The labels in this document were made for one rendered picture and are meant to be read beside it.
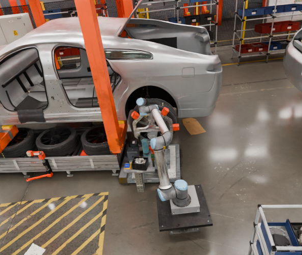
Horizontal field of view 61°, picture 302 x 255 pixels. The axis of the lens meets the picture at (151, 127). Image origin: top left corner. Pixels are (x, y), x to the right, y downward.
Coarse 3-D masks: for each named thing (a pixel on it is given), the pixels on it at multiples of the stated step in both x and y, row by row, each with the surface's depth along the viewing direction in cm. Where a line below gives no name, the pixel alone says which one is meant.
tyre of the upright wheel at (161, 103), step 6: (150, 102) 351; (156, 102) 350; (162, 102) 354; (138, 108) 350; (162, 108) 343; (168, 108) 350; (168, 114) 348; (174, 114) 357; (132, 120) 357; (174, 120) 353; (132, 126) 363; (132, 132) 371; (174, 132) 364
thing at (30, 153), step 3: (27, 153) 395; (30, 153) 397; (33, 153) 396; (36, 153) 396; (39, 156) 387; (42, 156) 386; (45, 156) 394; (48, 174) 409; (51, 174) 410; (36, 177) 409; (39, 177) 408; (42, 177) 410; (27, 180) 406
